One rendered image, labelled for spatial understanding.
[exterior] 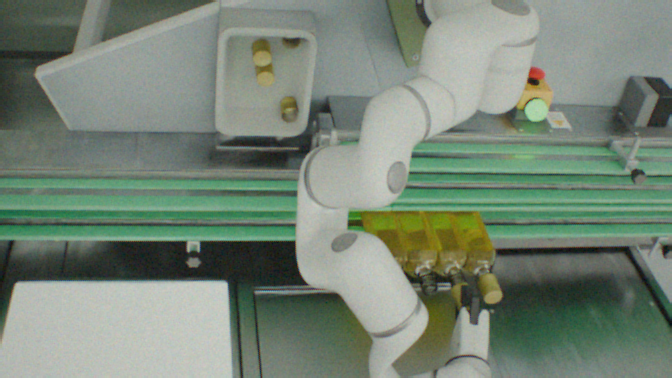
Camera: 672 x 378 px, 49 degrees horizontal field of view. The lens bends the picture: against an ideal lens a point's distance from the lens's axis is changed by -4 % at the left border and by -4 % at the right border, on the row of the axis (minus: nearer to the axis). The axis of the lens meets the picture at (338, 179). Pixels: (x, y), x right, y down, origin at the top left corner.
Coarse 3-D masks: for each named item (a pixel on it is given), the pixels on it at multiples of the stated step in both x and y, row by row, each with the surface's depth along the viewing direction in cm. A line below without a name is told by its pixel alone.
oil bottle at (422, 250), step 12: (408, 216) 146; (420, 216) 147; (408, 228) 143; (420, 228) 144; (408, 240) 141; (420, 240) 141; (432, 240) 142; (408, 252) 139; (420, 252) 139; (432, 252) 139; (408, 264) 139; (420, 264) 138; (432, 264) 139
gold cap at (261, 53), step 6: (258, 42) 140; (264, 42) 140; (252, 48) 141; (258, 48) 139; (264, 48) 138; (252, 54) 139; (258, 54) 138; (264, 54) 138; (270, 54) 139; (258, 60) 139; (264, 60) 139; (270, 60) 139; (264, 66) 140
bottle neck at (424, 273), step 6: (420, 270) 137; (426, 270) 137; (420, 276) 137; (426, 276) 136; (432, 276) 136; (420, 282) 136; (426, 282) 135; (432, 282) 135; (420, 288) 136; (426, 288) 136; (432, 288) 136; (426, 294) 136; (432, 294) 136
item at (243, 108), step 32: (224, 32) 132; (256, 32) 132; (288, 32) 133; (224, 64) 136; (288, 64) 145; (224, 96) 147; (256, 96) 149; (224, 128) 144; (256, 128) 146; (288, 128) 147
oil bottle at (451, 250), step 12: (432, 216) 147; (444, 216) 147; (432, 228) 144; (444, 228) 145; (456, 228) 145; (444, 240) 142; (456, 240) 142; (444, 252) 139; (456, 252) 140; (444, 264) 139; (456, 264) 139; (444, 276) 141
